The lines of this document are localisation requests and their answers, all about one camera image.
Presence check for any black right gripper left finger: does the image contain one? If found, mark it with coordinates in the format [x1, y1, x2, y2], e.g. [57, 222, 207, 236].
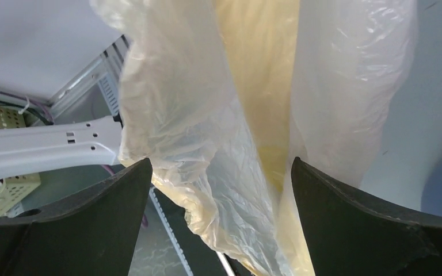
[0, 159, 153, 275]

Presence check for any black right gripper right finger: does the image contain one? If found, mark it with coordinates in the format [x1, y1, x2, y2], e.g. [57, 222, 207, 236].
[291, 158, 442, 275]

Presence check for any translucent cream plastic trash bag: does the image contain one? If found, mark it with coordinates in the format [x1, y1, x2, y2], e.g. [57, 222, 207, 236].
[90, 1, 418, 275]

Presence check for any cream perforated basket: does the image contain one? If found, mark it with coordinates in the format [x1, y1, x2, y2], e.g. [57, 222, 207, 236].
[0, 106, 41, 217]

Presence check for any aluminium base extrusion rail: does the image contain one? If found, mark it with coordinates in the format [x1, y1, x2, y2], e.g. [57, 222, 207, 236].
[50, 35, 131, 119]

